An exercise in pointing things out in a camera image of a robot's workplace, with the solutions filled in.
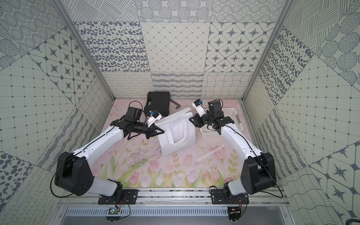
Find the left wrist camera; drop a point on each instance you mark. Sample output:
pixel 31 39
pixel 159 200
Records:
pixel 153 117

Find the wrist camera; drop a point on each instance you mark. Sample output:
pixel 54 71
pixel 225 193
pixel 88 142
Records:
pixel 198 105
pixel 153 117

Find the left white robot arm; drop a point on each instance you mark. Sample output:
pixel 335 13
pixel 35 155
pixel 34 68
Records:
pixel 73 172

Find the green circuit board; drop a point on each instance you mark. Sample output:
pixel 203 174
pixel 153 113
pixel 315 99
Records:
pixel 113 211

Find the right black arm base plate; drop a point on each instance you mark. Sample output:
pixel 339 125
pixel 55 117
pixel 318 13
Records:
pixel 219 196

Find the floral pink table mat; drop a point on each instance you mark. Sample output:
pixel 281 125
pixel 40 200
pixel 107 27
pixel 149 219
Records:
pixel 139 163

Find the aluminium rail frame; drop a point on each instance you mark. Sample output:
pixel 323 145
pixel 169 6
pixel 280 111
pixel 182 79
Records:
pixel 166 202

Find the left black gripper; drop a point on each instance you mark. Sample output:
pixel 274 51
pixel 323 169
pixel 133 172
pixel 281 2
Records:
pixel 151 130

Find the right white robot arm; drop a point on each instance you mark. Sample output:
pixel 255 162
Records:
pixel 258 171

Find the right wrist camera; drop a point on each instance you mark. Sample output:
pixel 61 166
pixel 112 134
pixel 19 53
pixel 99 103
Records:
pixel 198 105

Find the black controller box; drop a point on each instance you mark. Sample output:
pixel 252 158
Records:
pixel 234 214

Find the white adhesive strip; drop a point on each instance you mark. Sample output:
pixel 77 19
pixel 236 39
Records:
pixel 210 153

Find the white insulated delivery bag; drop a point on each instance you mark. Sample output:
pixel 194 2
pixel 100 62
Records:
pixel 179 132

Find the black plastic case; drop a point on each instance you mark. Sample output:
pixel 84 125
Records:
pixel 158 101

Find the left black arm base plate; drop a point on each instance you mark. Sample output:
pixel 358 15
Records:
pixel 123 196

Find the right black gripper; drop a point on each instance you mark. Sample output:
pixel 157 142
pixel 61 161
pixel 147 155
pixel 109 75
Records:
pixel 197 119

